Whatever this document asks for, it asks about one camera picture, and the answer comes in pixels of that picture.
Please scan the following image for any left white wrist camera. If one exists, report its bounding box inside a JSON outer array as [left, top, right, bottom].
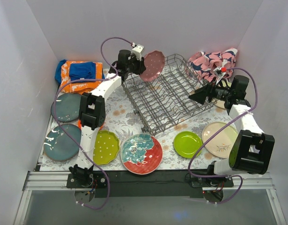
[[131, 43, 145, 60]]

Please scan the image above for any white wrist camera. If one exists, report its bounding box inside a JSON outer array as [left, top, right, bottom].
[[214, 67, 227, 84], [131, 43, 145, 60]]

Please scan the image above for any aluminium frame rail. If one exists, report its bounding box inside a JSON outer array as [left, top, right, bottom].
[[15, 172, 286, 225]]

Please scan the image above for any green polka dot scalloped plate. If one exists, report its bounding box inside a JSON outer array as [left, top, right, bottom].
[[93, 130, 120, 165]]

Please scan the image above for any pink navy floral cloth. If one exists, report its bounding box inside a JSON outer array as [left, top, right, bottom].
[[186, 48, 238, 82]]

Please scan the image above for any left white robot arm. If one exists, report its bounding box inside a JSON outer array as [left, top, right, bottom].
[[67, 45, 146, 188]]

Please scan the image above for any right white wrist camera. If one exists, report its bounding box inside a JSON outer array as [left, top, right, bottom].
[[214, 67, 227, 84]]

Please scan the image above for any orange plate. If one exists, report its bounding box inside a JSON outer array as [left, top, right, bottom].
[[78, 120, 104, 130]]

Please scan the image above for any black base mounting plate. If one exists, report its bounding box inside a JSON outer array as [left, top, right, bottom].
[[66, 168, 236, 197]]

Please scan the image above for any orange patterned cloth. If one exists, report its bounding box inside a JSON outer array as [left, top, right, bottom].
[[59, 60, 104, 97]]

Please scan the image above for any lime green plate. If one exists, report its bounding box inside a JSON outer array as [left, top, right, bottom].
[[173, 131, 202, 158]]

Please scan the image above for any floral table mat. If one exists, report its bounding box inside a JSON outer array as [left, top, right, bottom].
[[39, 66, 250, 171]]

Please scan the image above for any blue folded towel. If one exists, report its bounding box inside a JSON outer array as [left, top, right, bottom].
[[69, 62, 96, 81]]

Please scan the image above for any pink and green branch plate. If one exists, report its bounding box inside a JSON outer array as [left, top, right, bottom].
[[202, 122, 238, 158]]

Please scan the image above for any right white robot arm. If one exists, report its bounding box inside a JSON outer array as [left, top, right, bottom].
[[189, 75, 275, 186]]

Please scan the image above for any dark teal plate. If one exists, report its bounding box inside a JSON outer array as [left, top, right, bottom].
[[55, 93, 81, 122], [44, 126, 79, 161]]

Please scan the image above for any red and teal floral plate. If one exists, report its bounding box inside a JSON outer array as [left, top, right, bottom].
[[120, 134, 163, 175]]

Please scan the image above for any grey wire dish rack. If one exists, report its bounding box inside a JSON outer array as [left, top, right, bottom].
[[122, 54, 216, 135]]

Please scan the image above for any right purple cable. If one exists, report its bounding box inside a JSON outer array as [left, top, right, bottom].
[[188, 67, 259, 204]]

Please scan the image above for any dark teal plate lower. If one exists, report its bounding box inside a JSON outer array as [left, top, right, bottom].
[[44, 126, 79, 161]]

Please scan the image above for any cream green plate at back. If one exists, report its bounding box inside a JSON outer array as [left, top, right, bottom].
[[215, 82, 231, 109]]

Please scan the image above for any teal cloth under orange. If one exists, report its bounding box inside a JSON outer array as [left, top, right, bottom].
[[55, 59, 108, 90]]

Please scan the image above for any dark teal plate upper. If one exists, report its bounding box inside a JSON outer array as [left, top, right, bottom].
[[55, 93, 81, 122]]

